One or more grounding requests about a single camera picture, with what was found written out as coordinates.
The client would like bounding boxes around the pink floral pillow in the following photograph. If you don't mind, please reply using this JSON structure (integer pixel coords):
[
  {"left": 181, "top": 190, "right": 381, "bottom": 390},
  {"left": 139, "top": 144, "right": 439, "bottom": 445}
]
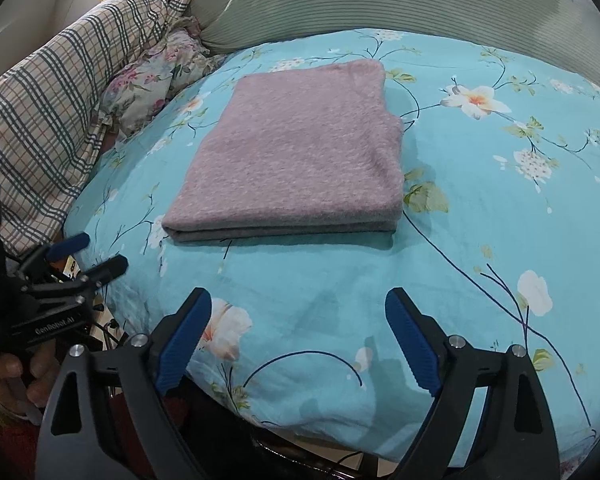
[{"left": 97, "top": 27, "right": 224, "bottom": 139}]

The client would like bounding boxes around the plaid checked quilt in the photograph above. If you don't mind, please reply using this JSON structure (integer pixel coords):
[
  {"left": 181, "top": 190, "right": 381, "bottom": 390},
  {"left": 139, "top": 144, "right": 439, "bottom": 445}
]
[{"left": 0, "top": 0, "right": 192, "bottom": 255}]

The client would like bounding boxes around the blue floral bed sheet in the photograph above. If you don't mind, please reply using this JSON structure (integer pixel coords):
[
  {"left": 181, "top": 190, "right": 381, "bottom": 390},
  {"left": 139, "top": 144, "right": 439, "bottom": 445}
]
[{"left": 65, "top": 28, "right": 600, "bottom": 477}]

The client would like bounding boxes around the mauve fuzzy garment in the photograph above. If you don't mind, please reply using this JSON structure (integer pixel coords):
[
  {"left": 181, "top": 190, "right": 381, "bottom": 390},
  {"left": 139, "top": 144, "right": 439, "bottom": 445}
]
[{"left": 162, "top": 60, "right": 403, "bottom": 241}]

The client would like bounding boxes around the green striped pillow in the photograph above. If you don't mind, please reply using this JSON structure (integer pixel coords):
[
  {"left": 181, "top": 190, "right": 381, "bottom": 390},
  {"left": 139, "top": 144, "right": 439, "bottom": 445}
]
[{"left": 189, "top": 0, "right": 600, "bottom": 87}]

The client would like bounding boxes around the person's left hand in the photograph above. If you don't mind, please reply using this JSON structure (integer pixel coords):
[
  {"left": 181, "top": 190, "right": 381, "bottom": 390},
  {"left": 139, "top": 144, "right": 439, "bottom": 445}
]
[{"left": 0, "top": 340, "right": 60, "bottom": 422}]

